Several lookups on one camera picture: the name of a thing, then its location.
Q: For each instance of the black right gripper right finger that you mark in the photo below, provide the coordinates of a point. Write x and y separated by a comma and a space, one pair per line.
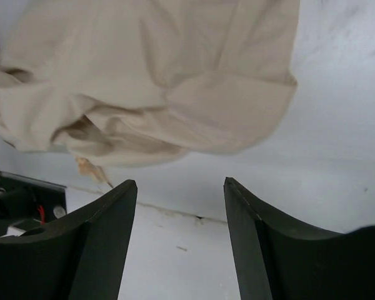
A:
277, 256

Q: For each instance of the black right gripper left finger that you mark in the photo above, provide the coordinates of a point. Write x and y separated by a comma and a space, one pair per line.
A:
78, 256

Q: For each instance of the beige trousers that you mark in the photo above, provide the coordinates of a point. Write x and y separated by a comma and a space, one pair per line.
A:
136, 83

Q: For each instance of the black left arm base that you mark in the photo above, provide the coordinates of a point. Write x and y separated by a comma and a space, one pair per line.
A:
26, 203

